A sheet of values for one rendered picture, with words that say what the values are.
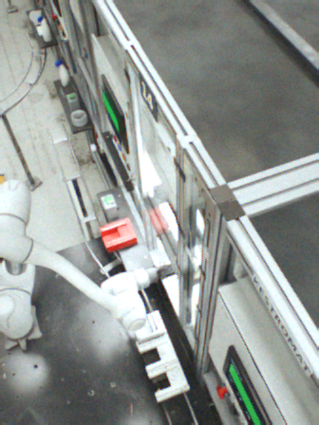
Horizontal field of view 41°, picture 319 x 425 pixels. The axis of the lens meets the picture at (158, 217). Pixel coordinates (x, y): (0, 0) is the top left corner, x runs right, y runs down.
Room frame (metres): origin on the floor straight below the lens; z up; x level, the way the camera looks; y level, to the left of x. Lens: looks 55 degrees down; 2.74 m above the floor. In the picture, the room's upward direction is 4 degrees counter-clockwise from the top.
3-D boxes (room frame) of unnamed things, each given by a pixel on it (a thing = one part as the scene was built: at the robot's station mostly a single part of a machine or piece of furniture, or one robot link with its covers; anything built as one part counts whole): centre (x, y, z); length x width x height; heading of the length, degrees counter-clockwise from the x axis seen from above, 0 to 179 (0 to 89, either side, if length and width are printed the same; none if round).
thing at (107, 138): (1.29, 0.16, 1.37); 0.36 x 0.04 x 0.04; 18
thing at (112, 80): (1.33, 0.02, 1.60); 0.42 x 0.29 x 0.46; 18
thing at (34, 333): (0.81, 0.73, 0.71); 0.22 x 0.18 x 0.06; 18
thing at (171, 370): (0.59, 0.05, 0.84); 0.36 x 0.14 x 0.10; 18
